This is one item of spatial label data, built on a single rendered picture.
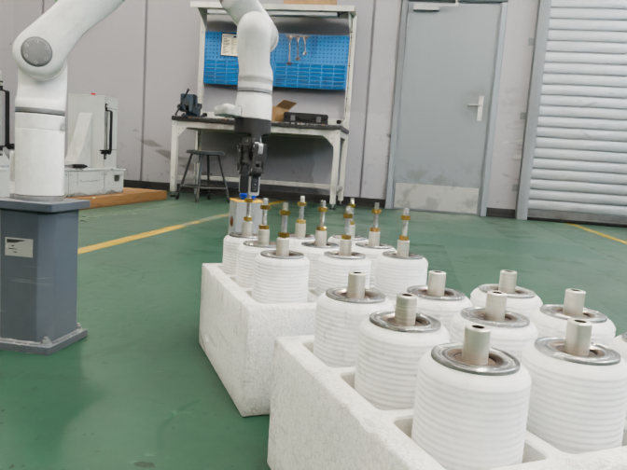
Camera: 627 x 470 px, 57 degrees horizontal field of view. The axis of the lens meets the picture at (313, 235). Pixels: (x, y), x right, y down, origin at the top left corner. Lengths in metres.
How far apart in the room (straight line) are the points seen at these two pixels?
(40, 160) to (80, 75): 5.81
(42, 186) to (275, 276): 0.54
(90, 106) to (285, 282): 3.86
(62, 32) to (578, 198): 5.41
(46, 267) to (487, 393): 0.96
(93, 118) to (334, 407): 4.21
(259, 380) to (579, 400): 0.54
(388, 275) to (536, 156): 5.06
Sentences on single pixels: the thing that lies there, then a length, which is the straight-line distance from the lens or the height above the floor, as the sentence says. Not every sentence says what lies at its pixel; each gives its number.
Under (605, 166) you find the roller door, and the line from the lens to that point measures 6.22.
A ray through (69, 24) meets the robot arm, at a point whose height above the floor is 0.64.
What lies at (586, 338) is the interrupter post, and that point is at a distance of 0.61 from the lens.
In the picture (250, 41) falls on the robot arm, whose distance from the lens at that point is 1.20.
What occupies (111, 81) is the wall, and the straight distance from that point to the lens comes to 6.88.
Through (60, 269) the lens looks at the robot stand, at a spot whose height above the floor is 0.17.
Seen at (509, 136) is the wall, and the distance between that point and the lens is 6.09.
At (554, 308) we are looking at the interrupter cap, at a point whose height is 0.25.
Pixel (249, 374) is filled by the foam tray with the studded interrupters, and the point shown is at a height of 0.07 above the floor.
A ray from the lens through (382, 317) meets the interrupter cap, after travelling 0.63.
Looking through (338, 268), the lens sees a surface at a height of 0.24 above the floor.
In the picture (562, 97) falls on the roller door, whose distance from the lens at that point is 6.15.
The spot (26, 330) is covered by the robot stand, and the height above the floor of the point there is 0.04.
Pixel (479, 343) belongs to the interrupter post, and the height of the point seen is 0.27.
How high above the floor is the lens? 0.41
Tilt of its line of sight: 7 degrees down
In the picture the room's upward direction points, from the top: 4 degrees clockwise
